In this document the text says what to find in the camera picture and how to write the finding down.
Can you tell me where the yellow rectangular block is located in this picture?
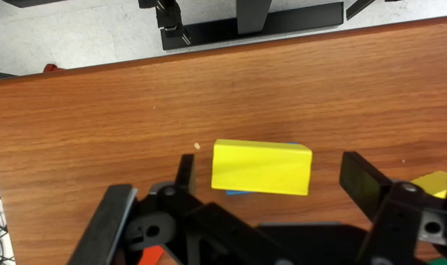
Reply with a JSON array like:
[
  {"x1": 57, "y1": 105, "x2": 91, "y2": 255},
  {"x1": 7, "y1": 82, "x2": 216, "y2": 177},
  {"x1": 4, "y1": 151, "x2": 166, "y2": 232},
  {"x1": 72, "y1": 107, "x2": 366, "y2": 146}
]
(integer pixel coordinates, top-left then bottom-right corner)
[{"x1": 210, "y1": 139, "x2": 314, "y2": 198}]

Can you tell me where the black metal stand base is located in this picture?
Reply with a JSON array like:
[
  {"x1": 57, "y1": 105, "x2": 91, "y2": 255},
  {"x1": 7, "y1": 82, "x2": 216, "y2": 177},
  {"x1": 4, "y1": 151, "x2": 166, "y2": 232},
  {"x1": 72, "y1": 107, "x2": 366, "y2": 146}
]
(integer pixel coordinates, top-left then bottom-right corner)
[{"x1": 136, "y1": 0, "x2": 345, "y2": 52}]

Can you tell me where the blue arch block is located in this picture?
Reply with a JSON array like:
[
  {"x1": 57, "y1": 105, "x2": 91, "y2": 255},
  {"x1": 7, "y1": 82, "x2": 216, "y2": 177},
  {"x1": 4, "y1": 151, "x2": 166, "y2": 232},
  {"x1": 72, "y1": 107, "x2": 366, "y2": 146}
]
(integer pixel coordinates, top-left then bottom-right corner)
[{"x1": 225, "y1": 140, "x2": 303, "y2": 199}]

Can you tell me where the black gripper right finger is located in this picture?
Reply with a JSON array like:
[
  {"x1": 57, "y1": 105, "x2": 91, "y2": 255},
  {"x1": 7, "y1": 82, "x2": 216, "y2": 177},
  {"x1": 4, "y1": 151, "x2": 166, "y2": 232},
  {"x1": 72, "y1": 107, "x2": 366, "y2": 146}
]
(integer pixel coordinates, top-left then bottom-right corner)
[{"x1": 338, "y1": 151, "x2": 447, "y2": 265}]

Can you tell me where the yellow cube block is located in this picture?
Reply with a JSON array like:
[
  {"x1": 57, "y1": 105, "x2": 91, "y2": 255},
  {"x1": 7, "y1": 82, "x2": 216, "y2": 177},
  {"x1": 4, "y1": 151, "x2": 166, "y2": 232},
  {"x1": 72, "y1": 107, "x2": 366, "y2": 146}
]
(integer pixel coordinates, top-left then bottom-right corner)
[{"x1": 410, "y1": 170, "x2": 447, "y2": 201}]

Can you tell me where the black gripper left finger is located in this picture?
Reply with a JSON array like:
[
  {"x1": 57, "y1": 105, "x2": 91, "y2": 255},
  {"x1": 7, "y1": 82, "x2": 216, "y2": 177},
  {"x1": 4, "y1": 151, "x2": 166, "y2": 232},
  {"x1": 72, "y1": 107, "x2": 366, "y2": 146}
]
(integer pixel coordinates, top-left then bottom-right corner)
[{"x1": 67, "y1": 154, "x2": 294, "y2": 265}]

